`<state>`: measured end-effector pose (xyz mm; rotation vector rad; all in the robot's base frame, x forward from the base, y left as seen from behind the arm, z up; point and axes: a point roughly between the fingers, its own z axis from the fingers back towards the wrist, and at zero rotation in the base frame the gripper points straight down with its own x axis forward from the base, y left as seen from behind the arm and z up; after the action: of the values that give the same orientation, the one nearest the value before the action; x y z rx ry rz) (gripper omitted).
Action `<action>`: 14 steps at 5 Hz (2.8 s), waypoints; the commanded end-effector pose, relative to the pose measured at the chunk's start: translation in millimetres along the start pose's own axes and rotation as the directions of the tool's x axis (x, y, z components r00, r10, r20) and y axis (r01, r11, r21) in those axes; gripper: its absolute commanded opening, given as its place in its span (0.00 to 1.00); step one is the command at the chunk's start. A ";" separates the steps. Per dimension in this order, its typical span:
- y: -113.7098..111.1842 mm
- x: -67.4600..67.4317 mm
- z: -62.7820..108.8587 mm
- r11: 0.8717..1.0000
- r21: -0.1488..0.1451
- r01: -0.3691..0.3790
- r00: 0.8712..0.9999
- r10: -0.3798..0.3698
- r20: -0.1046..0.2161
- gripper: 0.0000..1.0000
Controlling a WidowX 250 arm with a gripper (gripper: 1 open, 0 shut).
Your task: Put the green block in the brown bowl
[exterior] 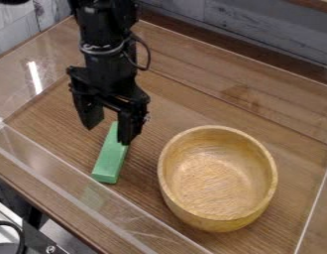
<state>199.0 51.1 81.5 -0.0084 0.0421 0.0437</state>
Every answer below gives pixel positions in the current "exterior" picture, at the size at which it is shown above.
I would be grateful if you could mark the black metal bracket with bolt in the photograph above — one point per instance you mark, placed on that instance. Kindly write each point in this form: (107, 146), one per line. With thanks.
(39, 243)

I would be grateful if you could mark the green rectangular block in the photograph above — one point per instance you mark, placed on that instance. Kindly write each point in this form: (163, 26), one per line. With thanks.
(111, 158)

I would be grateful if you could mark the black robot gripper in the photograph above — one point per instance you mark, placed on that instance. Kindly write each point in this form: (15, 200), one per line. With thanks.
(104, 84)

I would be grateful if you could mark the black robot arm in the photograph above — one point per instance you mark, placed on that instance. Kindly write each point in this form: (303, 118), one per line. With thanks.
(106, 22)

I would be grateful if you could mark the brown wooden bowl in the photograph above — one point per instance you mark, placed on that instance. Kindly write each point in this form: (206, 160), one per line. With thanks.
(218, 177)

